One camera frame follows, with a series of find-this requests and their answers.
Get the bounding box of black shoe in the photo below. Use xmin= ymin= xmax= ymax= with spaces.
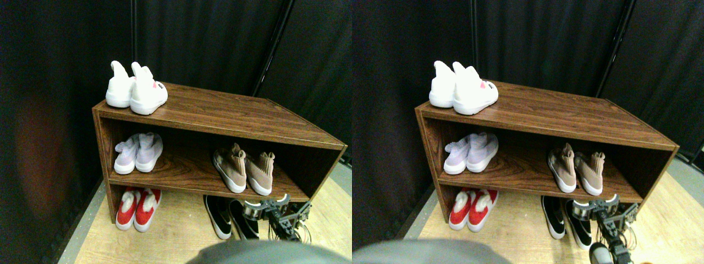
xmin=541 ymin=195 xmax=567 ymax=240
xmin=229 ymin=199 xmax=260 ymax=241
xmin=565 ymin=199 xmax=593 ymax=250
xmin=203 ymin=195 xmax=232 ymax=240

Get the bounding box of tan shoe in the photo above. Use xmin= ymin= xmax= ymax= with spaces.
xmin=213 ymin=144 xmax=248 ymax=194
xmin=547 ymin=144 xmax=577 ymax=194
xmin=245 ymin=152 xmax=276 ymax=196
xmin=574 ymin=152 xmax=606 ymax=196

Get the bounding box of brown shoe rack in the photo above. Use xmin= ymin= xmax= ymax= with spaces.
xmin=415 ymin=81 xmax=680 ymax=222
xmin=92 ymin=82 xmax=348 ymax=223

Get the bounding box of red shoe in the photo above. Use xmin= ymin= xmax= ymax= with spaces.
xmin=134 ymin=188 xmax=162 ymax=233
xmin=115 ymin=187 xmax=141 ymax=230
xmin=467 ymin=189 xmax=498 ymax=233
xmin=448 ymin=188 xmax=475 ymax=230

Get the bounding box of lilac shoe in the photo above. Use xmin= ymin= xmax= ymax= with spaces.
xmin=443 ymin=136 xmax=470 ymax=175
xmin=135 ymin=132 xmax=164 ymax=173
xmin=466 ymin=132 xmax=499 ymax=173
xmin=114 ymin=134 xmax=140 ymax=175

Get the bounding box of black curtain stand pole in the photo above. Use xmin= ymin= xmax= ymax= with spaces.
xmin=252 ymin=0 xmax=295 ymax=97
xmin=130 ymin=0 xmax=138 ymax=64
xmin=595 ymin=0 xmax=636 ymax=98

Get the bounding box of white shoe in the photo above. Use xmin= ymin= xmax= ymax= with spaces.
xmin=428 ymin=60 xmax=456 ymax=108
xmin=130 ymin=62 xmax=169 ymax=116
xmin=106 ymin=60 xmax=135 ymax=108
xmin=452 ymin=62 xmax=499 ymax=116

